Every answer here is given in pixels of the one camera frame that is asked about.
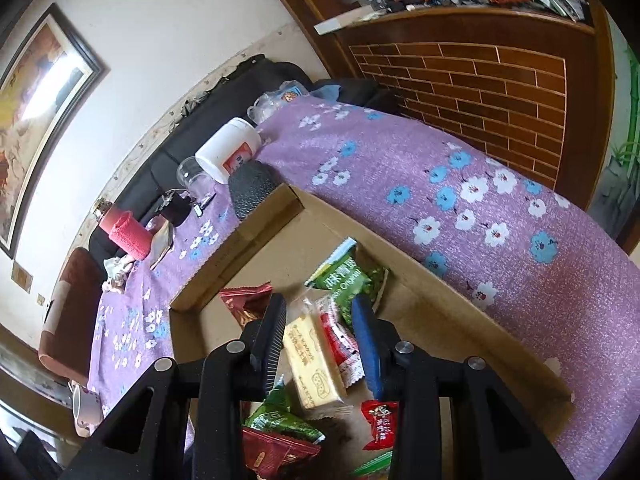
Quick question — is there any green foil candy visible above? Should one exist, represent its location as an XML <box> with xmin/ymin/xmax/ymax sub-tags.
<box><xmin>350</xmin><ymin>452</ymin><xmax>396</xmax><ymax>478</ymax></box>

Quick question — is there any red white snack packet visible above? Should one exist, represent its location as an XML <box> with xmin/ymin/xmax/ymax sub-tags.
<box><xmin>319</xmin><ymin>310</ymin><xmax>367</xmax><ymax>388</ymax></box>

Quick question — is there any white crumpled cloth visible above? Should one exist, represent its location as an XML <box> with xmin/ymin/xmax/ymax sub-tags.
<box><xmin>101</xmin><ymin>255</ymin><xmax>136</xmax><ymax>293</ymax></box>

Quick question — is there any clear glass jar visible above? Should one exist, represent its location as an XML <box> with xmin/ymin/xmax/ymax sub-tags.
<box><xmin>176</xmin><ymin>156</ymin><xmax>218</xmax><ymax>201</ymax></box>

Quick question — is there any wooden partition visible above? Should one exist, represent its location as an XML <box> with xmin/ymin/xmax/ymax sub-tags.
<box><xmin>247</xmin><ymin>0</ymin><xmax>621</xmax><ymax>256</ymax></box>

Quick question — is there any small red snack packet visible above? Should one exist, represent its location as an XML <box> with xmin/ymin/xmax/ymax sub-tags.
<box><xmin>361</xmin><ymin>400</ymin><xmax>401</xmax><ymax>452</ymax></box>

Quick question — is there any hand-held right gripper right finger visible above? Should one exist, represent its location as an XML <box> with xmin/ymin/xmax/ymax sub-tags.
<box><xmin>351</xmin><ymin>295</ymin><xmax>576</xmax><ymax>480</ymax></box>

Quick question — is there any white chair headrest cover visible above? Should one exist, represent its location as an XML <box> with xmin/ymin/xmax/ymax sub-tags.
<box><xmin>41</xmin><ymin>280</ymin><xmax>73</xmax><ymax>336</ymax></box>

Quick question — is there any small booklet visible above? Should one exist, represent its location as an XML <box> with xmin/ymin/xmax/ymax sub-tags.
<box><xmin>147</xmin><ymin>217</ymin><xmax>175</xmax><ymax>271</ymax></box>

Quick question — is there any brown chair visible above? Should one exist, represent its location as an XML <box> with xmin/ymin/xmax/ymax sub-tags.
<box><xmin>39</xmin><ymin>247</ymin><xmax>108</xmax><ymax>383</ymax></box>

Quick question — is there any clear plastic bag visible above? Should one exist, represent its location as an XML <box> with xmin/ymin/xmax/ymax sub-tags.
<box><xmin>247</xmin><ymin>80</ymin><xmax>311</xmax><ymax>126</ymax></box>

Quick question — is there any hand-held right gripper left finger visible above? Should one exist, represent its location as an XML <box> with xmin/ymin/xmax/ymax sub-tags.
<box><xmin>60</xmin><ymin>292</ymin><xmax>288</xmax><ymax>480</ymax></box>

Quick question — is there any yellow cracker packet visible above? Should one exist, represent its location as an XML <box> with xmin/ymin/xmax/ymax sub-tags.
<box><xmin>281</xmin><ymin>294</ymin><xmax>353</xmax><ymax>420</ymax></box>

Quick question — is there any green white snack packet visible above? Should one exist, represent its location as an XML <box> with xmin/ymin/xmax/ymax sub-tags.
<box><xmin>305</xmin><ymin>237</ymin><xmax>390</xmax><ymax>333</ymax></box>

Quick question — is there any black sofa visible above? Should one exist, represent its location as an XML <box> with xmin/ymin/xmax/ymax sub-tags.
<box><xmin>87</xmin><ymin>55</ymin><xmax>321</xmax><ymax>261</ymax></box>

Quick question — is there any framed wall picture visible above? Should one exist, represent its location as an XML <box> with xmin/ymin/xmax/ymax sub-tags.
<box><xmin>0</xmin><ymin>2</ymin><xmax>108</xmax><ymax>261</ymax></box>

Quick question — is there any dark red snack packet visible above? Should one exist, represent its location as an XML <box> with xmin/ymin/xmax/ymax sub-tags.
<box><xmin>241</xmin><ymin>427</ymin><xmax>322</xmax><ymax>480</ymax></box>
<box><xmin>219</xmin><ymin>282</ymin><xmax>274</xmax><ymax>331</ymax></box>

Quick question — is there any white cup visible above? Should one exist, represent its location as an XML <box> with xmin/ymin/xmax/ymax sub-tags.
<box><xmin>71</xmin><ymin>384</ymin><xmax>106</xmax><ymax>438</ymax></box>

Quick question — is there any small black container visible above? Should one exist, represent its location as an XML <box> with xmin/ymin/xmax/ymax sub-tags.
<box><xmin>159</xmin><ymin>189</ymin><xmax>197</xmax><ymax>227</ymax></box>

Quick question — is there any pink knit-sleeved bottle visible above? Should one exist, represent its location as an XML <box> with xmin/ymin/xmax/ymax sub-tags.
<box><xmin>92</xmin><ymin>199</ymin><xmax>153</xmax><ymax>262</ymax></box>

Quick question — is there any cardboard box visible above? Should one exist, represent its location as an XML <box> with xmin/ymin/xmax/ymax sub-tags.
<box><xmin>169</xmin><ymin>182</ymin><xmax>573</xmax><ymax>480</ymax></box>

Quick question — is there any white plastic jar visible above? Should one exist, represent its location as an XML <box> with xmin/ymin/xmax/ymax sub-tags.
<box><xmin>195</xmin><ymin>117</ymin><xmax>263</xmax><ymax>185</ymax></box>

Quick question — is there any small wall sign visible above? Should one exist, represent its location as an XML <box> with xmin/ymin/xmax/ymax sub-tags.
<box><xmin>11</xmin><ymin>262</ymin><xmax>35</xmax><ymax>293</ymax></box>

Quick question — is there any dark clothing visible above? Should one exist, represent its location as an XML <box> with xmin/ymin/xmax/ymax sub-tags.
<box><xmin>312</xmin><ymin>77</ymin><xmax>401</xmax><ymax>116</ymax></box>

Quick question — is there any purple floral tablecloth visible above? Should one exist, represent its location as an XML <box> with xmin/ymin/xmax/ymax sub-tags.
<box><xmin>87</xmin><ymin>95</ymin><xmax>640</xmax><ymax>480</ymax></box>

